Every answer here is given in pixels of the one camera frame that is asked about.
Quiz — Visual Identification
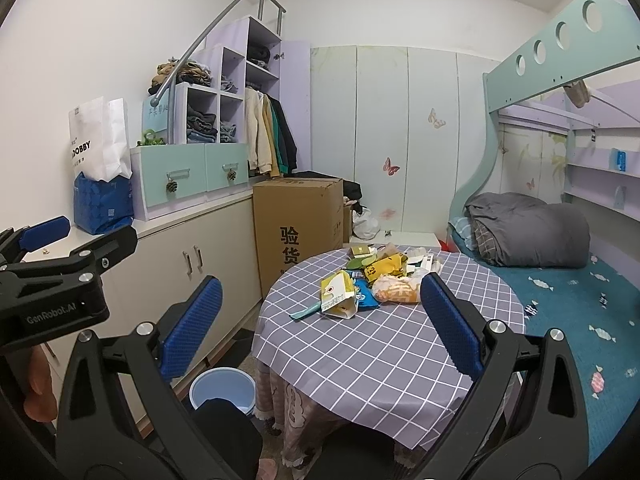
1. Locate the orange bread packet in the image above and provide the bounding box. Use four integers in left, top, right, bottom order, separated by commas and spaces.
372, 275, 421, 304

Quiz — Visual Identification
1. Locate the yellow snack bag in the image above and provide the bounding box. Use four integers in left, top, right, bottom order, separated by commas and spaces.
320, 270, 358, 320

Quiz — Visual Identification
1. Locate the teal snack wrapper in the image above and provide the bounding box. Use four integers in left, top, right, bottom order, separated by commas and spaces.
290, 302, 321, 321

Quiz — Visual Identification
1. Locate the blue white tissue packet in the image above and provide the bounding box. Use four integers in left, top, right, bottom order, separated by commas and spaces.
406, 252, 442, 275

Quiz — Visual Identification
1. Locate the blue orange snack packet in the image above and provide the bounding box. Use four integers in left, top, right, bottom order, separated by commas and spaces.
354, 278, 380, 311

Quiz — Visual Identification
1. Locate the yellow paper bag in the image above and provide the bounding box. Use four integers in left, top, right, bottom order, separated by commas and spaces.
362, 254, 406, 284

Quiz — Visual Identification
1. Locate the green leaf shaped cloth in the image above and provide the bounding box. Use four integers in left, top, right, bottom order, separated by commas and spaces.
345, 255, 378, 270

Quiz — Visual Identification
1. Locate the olive green small box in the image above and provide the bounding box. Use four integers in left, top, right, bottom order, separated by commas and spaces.
349, 244, 378, 259

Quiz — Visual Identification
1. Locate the blue plastic trash bin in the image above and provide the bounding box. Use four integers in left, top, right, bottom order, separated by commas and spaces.
189, 367, 256, 416

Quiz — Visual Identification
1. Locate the person's left hand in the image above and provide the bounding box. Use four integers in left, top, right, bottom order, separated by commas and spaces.
24, 346, 58, 424

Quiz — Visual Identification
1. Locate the blue paper bag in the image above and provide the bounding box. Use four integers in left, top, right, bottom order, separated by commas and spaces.
74, 172, 134, 235

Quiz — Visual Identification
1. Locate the teal drawer unit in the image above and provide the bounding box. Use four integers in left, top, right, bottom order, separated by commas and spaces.
131, 143, 250, 221

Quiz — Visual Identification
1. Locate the teal candy print mattress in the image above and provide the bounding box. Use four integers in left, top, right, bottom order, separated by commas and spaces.
448, 231, 639, 462

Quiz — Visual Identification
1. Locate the white paper shopping bag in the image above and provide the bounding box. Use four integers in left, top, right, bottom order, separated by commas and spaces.
68, 98, 132, 182

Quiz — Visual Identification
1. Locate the long white low cabinet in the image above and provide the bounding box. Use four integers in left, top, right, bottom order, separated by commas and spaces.
19, 185, 264, 436

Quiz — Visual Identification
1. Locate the grey checked tablecloth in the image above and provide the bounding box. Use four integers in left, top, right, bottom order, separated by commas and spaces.
250, 248, 527, 452

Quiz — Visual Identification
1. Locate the pink skirt under tablecloth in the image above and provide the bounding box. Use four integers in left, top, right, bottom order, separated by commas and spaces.
253, 361, 425, 479

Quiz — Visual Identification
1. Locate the grey folded duvet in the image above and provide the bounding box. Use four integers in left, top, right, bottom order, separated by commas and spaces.
465, 192, 590, 269

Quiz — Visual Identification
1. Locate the red storage box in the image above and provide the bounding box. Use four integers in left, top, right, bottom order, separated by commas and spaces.
438, 240, 459, 252

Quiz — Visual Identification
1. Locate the purple cubby shelf staircase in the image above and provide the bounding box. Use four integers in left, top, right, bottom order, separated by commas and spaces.
142, 14, 313, 181

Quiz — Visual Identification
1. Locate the folded clothes pile on shelf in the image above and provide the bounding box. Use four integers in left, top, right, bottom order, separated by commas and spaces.
148, 58, 213, 96

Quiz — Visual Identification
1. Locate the tall brown cardboard box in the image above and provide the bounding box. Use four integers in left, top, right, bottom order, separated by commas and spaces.
252, 178, 344, 294

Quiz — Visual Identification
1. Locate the hanging clothes row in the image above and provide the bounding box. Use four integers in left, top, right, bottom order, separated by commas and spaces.
244, 87, 297, 178

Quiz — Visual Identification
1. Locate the white plastic bag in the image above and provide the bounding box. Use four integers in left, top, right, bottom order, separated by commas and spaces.
352, 207, 381, 240

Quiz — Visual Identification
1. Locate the white wardrobe with butterflies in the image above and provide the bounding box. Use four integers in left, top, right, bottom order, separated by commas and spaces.
310, 46, 498, 237

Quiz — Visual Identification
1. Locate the grey metal handrail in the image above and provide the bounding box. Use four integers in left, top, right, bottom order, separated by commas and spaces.
143, 0, 309, 144

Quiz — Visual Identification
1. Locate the teal bunk bed frame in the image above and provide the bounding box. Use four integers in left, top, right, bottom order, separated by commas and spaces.
449, 0, 639, 217

